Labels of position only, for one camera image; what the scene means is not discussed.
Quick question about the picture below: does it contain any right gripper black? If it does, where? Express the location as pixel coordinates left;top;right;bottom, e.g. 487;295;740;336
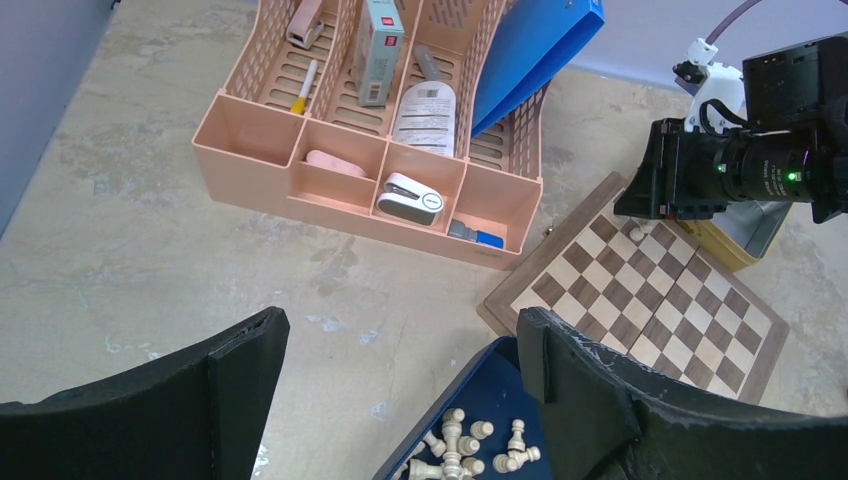
613;118;731;221

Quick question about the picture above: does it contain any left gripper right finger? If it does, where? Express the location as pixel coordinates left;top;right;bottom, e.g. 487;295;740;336
517;307;847;479

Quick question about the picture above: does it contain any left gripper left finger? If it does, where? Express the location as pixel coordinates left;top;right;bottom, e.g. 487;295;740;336
1;307;290;479

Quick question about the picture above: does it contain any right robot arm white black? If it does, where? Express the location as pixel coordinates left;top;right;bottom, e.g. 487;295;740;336
614;33;847;224

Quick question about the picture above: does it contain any wooden chess board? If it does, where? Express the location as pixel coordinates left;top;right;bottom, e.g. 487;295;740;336
478;173;789;404

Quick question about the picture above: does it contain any pile of light chess pieces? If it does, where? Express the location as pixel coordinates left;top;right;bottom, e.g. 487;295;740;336
388;407;542;479

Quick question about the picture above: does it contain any yellow metal tin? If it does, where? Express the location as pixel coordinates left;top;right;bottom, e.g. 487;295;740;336
677;201;792;272

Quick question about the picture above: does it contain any dark blue tray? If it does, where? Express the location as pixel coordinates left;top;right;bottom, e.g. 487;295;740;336
373;336;554;479

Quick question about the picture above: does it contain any blue folder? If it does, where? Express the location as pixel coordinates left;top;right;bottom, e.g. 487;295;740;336
472;0;605;135

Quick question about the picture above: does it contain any white labelled tube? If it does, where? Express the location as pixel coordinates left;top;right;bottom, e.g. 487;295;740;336
392;45;456;157

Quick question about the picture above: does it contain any white stapler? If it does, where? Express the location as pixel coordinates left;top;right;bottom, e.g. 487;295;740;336
376;173;445;227

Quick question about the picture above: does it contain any pink eraser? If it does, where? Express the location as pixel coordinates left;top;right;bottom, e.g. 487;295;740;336
305;150;367;178

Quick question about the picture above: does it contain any pink plastic desk organizer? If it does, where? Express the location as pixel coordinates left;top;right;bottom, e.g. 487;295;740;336
192;1;544;270

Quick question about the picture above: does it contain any green white small box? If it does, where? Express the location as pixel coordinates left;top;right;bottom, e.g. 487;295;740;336
351;0;405;107

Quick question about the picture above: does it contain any yellow white marker pen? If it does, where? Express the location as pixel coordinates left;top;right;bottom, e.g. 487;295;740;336
290;59;319;114

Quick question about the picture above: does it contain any pink small stapler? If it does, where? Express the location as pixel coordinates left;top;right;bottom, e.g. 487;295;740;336
285;0;324;50

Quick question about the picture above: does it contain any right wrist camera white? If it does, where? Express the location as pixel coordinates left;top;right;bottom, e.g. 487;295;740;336
673;38;745;134

